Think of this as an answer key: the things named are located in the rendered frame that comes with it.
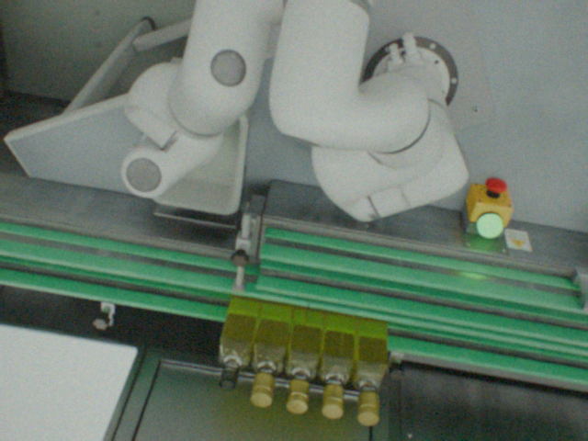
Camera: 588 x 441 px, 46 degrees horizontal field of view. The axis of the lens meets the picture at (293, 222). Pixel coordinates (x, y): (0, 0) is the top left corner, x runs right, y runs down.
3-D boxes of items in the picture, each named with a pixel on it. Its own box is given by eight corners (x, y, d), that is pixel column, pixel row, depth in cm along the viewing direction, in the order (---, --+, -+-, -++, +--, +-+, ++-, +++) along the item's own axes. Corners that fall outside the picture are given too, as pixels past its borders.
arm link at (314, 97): (440, 59, 73) (412, -10, 60) (419, 182, 71) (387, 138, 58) (321, 56, 78) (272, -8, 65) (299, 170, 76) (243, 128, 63)
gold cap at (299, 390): (288, 390, 114) (284, 412, 111) (289, 377, 112) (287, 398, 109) (308, 394, 114) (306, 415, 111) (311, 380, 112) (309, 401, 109)
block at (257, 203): (243, 231, 134) (237, 254, 128) (248, 192, 128) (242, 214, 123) (261, 234, 134) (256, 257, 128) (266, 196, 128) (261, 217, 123)
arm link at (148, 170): (171, 98, 91) (226, 144, 93) (187, 84, 101) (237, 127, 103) (107, 178, 96) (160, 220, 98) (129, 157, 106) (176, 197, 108)
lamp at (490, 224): (473, 229, 127) (475, 238, 124) (480, 209, 124) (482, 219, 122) (497, 232, 127) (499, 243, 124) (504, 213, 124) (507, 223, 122)
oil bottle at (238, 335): (236, 288, 134) (214, 370, 117) (239, 265, 131) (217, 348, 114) (265, 292, 134) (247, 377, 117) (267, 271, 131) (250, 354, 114)
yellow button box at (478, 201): (460, 209, 133) (464, 232, 127) (472, 178, 129) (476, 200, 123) (496, 216, 133) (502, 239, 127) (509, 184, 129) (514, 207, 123)
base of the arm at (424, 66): (359, 39, 109) (360, 80, 97) (438, 19, 106) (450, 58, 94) (380, 124, 118) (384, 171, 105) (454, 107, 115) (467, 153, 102)
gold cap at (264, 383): (253, 384, 114) (249, 405, 111) (254, 370, 112) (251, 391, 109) (274, 388, 114) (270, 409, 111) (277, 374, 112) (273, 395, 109)
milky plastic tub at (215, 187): (159, 177, 136) (146, 202, 129) (161, 73, 122) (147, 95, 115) (244, 192, 136) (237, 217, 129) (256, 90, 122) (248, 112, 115)
